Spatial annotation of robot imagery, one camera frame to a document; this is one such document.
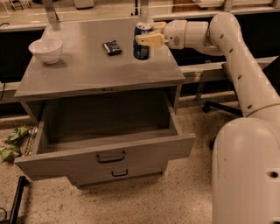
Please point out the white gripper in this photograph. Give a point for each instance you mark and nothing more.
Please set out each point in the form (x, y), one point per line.
(175, 34)

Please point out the blue pepsi can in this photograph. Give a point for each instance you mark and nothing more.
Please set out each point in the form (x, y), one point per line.
(141, 52)

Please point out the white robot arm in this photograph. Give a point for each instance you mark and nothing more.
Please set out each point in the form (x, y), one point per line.
(246, 151)

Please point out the grey drawer cabinet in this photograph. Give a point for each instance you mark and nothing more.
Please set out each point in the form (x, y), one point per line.
(85, 68)

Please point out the open grey top drawer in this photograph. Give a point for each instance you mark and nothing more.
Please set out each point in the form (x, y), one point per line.
(73, 130)

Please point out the grey lower drawer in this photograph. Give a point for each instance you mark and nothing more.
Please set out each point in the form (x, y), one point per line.
(108, 175)

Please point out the dark snack packet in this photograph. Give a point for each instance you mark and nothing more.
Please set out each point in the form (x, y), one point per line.
(112, 48)

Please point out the white bowl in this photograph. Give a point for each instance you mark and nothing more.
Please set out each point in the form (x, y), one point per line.
(47, 50)

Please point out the black office chair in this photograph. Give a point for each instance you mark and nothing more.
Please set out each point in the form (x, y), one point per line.
(224, 108)

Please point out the striped snack wrapper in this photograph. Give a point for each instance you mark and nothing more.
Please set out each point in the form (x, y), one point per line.
(31, 140)

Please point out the green chip bag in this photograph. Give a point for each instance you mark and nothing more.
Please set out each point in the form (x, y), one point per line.
(9, 152)
(17, 134)

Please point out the black metal stand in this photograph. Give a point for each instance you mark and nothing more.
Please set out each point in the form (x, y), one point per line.
(12, 216)

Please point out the black top drawer handle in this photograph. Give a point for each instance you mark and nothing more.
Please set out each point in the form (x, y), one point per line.
(110, 158)

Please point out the black drawer handle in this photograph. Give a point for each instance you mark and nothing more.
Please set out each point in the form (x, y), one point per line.
(110, 158)
(117, 174)

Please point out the black lower drawer handle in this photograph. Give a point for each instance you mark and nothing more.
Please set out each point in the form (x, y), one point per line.
(117, 174)

